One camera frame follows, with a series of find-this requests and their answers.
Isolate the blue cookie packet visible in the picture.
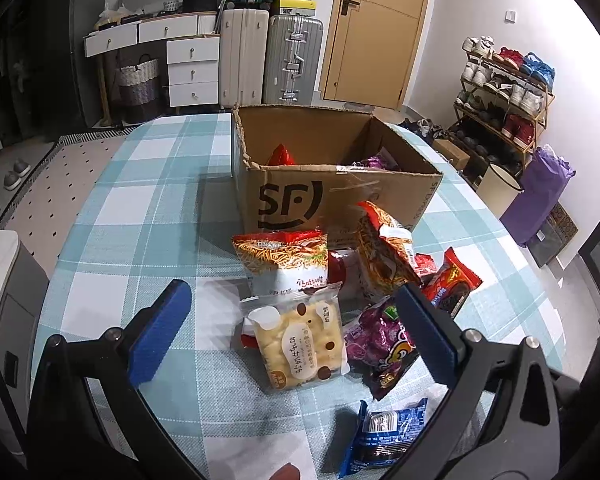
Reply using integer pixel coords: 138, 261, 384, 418
338, 397, 429, 479

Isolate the magenta snack bag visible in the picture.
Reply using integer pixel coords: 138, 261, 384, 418
351, 149, 400, 171

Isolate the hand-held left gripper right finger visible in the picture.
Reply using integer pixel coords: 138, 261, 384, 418
394, 282, 563, 480

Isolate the yellow and black shoe box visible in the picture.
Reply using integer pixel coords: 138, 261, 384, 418
271, 0, 318, 17

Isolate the red and white snack packet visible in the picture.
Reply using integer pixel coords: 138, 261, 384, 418
327, 248, 367, 302

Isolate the red packet with black seeds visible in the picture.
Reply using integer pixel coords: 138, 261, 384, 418
422, 247, 482, 318

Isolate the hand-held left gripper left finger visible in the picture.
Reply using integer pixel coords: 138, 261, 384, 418
27, 279, 203, 480

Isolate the black wardrobe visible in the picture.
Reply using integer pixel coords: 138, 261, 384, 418
0, 0, 109, 147

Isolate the purple snack bag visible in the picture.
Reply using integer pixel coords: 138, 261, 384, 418
344, 296, 422, 402

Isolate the silver suitcase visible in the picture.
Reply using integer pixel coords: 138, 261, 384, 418
262, 15, 325, 106

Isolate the patterned door mat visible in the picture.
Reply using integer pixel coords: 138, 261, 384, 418
527, 202, 579, 269

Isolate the white bin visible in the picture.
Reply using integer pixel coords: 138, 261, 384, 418
477, 162, 525, 216

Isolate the grey cabinet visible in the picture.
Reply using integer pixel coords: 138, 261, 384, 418
0, 230, 50, 461

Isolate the purple fabric bag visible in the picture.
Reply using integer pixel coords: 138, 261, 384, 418
500, 145, 577, 247

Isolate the dark shoes pile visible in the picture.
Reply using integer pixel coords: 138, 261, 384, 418
397, 118, 449, 142

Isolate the orange noodle snack bag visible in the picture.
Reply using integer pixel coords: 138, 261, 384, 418
232, 230, 329, 297
356, 201, 422, 297

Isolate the clear packet of cream biscuits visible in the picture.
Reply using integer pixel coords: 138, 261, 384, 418
240, 282, 351, 392

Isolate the red snack bag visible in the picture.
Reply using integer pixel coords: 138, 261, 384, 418
266, 143, 298, 166

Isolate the woven laundry basket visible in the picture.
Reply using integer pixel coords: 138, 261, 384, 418
116, 57, 160, 124

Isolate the beige suitcase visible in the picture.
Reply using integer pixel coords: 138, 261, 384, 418
219, 8, 270, 109

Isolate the white plastic bag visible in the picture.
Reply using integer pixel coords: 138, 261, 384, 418
96, 3, 132, 29

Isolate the dotted beige rug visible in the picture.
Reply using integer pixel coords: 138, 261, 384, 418
0, 127, 142, 281

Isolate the small brown cardboard box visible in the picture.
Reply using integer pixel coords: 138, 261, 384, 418
432, 138, 471, 171

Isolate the wooden shoe rack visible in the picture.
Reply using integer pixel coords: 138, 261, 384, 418
452, 42, 556, 162

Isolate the white dresser with drawers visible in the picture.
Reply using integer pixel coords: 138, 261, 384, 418
83, 10, 222, 109

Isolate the shoe rack with shoes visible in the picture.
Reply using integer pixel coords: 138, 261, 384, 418
455, 36, 557, 161

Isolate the wooden door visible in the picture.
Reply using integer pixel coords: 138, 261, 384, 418
319, 0, 435, 110

